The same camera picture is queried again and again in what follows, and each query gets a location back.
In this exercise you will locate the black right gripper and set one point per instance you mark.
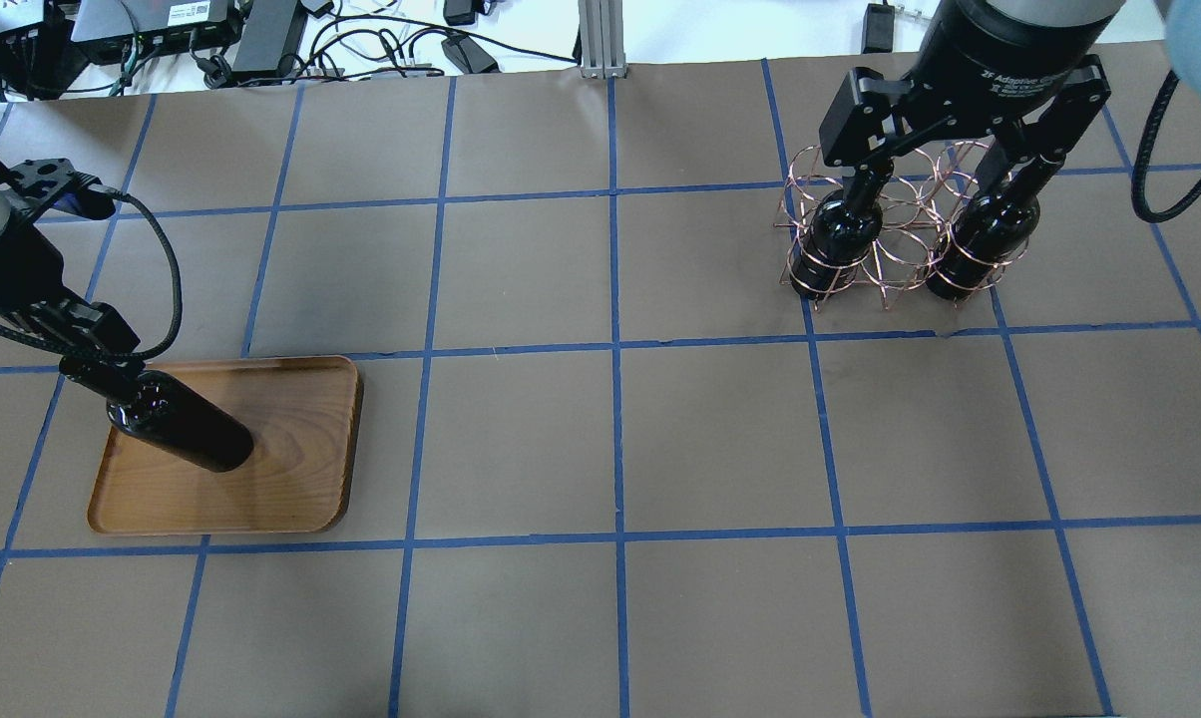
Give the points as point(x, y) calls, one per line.
point(1000, 58)

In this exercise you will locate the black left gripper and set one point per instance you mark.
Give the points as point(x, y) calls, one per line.
point(14, 267)

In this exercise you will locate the dark wine bottle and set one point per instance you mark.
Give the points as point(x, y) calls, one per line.
point(161, 411)
point(988, 232)

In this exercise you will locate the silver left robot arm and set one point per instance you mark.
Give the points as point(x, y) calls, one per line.
point(35, 303)

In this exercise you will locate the dark wine bottle in basket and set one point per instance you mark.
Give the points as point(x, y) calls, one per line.
point(988, 232)

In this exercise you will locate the wooden serving tray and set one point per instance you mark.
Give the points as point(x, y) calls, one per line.
point(303, 413)

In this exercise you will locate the black power brick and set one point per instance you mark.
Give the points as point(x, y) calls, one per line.
point(271, 35)

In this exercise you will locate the copper wire bottle basket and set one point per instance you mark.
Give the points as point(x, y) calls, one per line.
point(937, 231)

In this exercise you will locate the aluminium frame post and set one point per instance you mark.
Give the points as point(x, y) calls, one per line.
point(601, 40)

